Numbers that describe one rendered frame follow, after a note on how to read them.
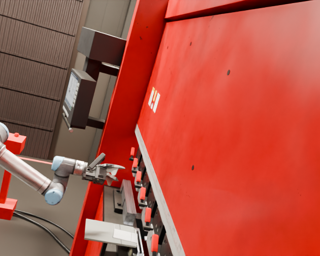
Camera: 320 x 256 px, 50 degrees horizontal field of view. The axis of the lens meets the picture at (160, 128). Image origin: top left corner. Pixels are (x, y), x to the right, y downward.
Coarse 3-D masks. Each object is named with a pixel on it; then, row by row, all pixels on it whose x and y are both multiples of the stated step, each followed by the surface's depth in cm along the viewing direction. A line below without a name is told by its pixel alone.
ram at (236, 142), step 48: (192, 48) 151; (240, 48) 99; (288, 48) 74; (144, 96) 246; (192, 96) 134; (240, 96) 92; (288, 96) 70; (144, 144) 203; (192, 144) 120; (240, 144) 85; (288, 144) 66; (192, 192) 109; (240, 192) 79; (288, 192) 62; (192, 240) 100; (240, 240) 74; (288, 240) 59
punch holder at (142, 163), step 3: (141, 159) 200; (141, 162) 198; (141, 165) 196; (144, 165) 188; (141, 168) 194; (144, 168) 187; (141, 171) 192; (144, 171) 187; (141, 174) 190; (144, 174) 187; (135, 177) 203; (141, 177) 188; (135, 180) 201; (141, 180) 188; (135, 183) 198; (141, 183) 189; (138, 189) 189
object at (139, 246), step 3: (138, 231) 185; (138, 234) 183; (138, 237) 181; (138, 240) 178; (141, 240) 178; (138, 243) 176; (141, 243) 175; (138, 246) 172; (141, 246) 172; (135, 249) 173; (138, 249) 169; (141, 249) 170; (138, 252) 168; (141, 252) 168; (138, 255) 168; (141, 255) 168
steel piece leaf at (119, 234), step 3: (114, 228) 177; (114, 231) 178; (117, 231) 179; (120, 231) 180; (123, 231) 181; (114, 234) 175; (117, 234) 176; (120, 234) 177; (123, 234) 178; (126, 234) 179; (129, 234) 179; (114, 237) 173; (117, 237) 174; (120, 237) 174; (123, 237) 175; (126, 237) 176; (129, 237) 177; (126, 240) 173; (129, 240) 174
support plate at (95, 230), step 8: (88, 224) 178; (96, 224) 180; (104, 224) 182; (112, 224) 185; (88, 232) 171; (96, 232) 173; (104, 232) 175; (112, 232) 177; (96, 240) 167; (104, 240) 168; (112, 240) 170; (120, 240) 172
